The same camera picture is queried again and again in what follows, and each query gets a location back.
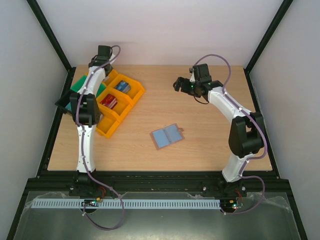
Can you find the blue card stack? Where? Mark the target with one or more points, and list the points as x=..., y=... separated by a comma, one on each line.
x=123, y=87

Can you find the green bin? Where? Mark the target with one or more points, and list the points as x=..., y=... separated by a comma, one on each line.
x=76, y=87

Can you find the pink leather card holder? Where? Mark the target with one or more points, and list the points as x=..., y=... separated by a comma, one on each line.
x=167, y=136

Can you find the red card stack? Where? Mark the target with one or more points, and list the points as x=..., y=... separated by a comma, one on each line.
x=110, y=101

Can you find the slotted cable duct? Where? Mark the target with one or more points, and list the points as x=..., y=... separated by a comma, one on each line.
x=131, y=204

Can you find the yellow bin with blue cards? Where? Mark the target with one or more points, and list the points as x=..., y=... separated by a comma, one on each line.
x=137, y=90

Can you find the black aluminium frame rail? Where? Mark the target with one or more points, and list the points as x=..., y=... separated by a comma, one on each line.
x=160, y=181

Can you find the black bin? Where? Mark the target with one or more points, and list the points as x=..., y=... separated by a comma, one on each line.
x=63, y=101

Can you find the teal card stack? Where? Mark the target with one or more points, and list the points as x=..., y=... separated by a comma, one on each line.
x=68, y=107

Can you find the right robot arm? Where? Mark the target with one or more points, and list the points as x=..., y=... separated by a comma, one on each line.
x=246, y=136

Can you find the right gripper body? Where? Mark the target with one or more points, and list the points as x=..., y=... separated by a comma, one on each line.
x=185, y=86

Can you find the yellow bin near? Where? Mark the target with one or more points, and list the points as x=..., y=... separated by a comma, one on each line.
x=108, y=124

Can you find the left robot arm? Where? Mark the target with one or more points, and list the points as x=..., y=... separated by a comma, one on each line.
x=84, y=108

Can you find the yellow bin far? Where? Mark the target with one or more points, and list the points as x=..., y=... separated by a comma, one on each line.
x=96, y=77

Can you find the yellow bin with red cards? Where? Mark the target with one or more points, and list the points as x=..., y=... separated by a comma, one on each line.
x=124, y=102

